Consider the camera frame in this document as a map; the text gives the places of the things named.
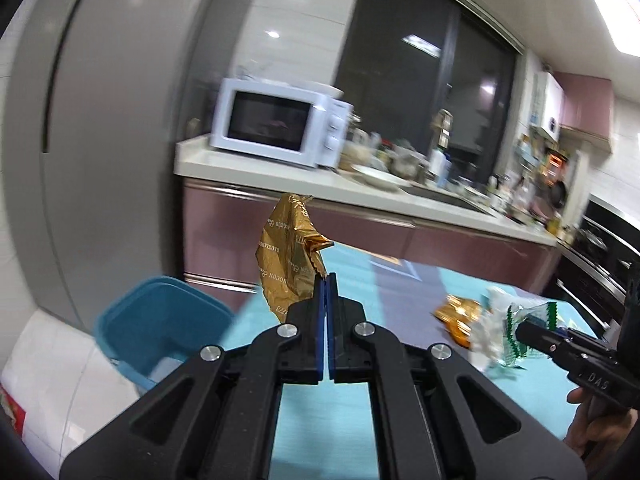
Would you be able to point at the red snack package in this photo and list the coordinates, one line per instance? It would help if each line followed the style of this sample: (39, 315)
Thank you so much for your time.
(11, 410)

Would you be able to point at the teal tablecloth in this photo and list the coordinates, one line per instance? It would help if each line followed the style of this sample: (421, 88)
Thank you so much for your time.
(400, 310)

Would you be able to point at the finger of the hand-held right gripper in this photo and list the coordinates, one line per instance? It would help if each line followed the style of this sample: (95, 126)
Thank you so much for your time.
(535, 336)

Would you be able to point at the green white plastic wrapper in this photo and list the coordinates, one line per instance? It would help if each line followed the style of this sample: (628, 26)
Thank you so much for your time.
(520, 312)

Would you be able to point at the pink wall cabinet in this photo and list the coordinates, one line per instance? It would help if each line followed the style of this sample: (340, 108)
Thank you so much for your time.
(587, 110)

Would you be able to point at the dark sliding window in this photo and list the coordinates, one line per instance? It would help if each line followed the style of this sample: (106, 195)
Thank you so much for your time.
(400, 85)

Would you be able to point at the white water heater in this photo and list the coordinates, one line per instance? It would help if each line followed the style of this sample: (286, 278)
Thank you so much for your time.
(550, 105)

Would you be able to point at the gold foil wrapper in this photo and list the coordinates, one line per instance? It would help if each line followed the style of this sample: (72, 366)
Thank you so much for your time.
(457, 316)
(282, 260)

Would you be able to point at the blue plastic trash bin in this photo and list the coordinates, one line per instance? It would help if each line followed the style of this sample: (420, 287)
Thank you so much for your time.
(150, 320)

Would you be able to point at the grey refrigerator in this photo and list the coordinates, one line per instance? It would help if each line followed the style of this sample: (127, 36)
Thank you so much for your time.
(115, 110)

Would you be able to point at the pink kitchen counter cabinet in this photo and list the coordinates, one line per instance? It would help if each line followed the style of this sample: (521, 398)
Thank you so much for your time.
(360, 230)

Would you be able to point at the white plastic bottle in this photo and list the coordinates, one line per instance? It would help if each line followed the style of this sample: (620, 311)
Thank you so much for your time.
(441, 166)

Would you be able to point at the ceiling light panel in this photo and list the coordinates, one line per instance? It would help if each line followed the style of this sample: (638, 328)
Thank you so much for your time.
(612, 20)

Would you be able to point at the white plate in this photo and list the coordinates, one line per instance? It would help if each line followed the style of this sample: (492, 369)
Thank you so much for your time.
(375, 176)

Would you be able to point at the person's right hand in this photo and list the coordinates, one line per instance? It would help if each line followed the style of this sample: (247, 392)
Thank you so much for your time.
(582, 432)

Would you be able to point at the black built-in oven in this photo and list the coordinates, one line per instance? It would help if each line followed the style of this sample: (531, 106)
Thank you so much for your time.
(600, 250)

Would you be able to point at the crumpled gold foil wrapper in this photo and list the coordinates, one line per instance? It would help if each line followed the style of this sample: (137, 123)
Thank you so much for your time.
(457, 316)

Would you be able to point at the kitchenware clutter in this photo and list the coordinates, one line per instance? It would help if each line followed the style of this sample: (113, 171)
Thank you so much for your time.
(505, 195)

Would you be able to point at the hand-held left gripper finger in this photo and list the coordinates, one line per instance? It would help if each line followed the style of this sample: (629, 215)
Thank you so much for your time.
(331, 340)
(320, 340)

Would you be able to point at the white microwave oven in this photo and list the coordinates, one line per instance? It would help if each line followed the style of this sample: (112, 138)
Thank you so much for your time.
(265, 120)

